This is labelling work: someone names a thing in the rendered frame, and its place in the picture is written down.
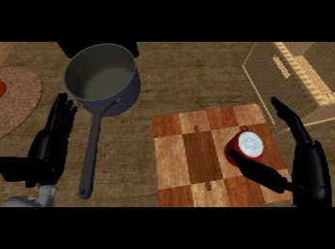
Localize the round brown placemat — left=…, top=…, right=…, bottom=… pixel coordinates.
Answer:
left=0, top=66, right=44, bottom=144

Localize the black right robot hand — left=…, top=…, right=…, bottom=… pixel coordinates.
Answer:
left=227, top=96, right=333, bottom=208

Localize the checkered wooden cutting board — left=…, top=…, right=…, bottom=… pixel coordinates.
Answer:
left=150, top=103, right=295, bottom=208

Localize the wicker basket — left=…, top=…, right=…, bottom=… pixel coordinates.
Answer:
left=241, top=41, right=335, bottom=134

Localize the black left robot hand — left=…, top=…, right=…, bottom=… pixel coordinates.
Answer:
left=0, top=92, right=79, bottom=189

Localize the dark grey saucepan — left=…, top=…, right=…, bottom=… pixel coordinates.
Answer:
left=61, top=43, right=141, bottom=200

